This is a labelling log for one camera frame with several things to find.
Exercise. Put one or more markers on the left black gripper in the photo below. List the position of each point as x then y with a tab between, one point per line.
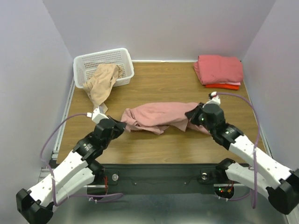
117	127

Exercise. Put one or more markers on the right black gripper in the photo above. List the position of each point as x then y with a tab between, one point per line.
196	112

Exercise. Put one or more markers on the dusty pink t shirt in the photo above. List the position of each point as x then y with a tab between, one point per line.
157	117

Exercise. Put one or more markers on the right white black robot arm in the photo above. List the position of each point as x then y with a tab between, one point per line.
278	183

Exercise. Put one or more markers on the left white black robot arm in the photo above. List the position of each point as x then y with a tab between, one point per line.
78	169

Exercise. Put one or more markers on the folded orange red shirt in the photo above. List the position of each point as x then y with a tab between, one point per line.
223	86

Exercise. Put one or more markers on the folded coral pink shirt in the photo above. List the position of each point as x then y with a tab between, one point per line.
216	69

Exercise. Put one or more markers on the beige crumpled t shirt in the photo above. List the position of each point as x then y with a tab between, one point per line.
99	86

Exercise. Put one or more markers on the folded light pink shirt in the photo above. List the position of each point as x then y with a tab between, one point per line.
233	83

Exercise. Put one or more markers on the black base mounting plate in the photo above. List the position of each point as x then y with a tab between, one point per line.
157	179

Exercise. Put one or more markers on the white plastic laundry basket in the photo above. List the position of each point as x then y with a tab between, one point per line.
85	65

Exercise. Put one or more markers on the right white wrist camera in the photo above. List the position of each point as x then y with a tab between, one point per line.
214	99

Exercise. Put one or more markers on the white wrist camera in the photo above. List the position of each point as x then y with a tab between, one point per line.
97	115
214	99

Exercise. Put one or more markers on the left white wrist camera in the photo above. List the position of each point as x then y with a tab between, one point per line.
97	115

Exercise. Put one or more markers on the aluminium extrusion frame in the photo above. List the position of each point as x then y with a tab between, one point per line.
56	139

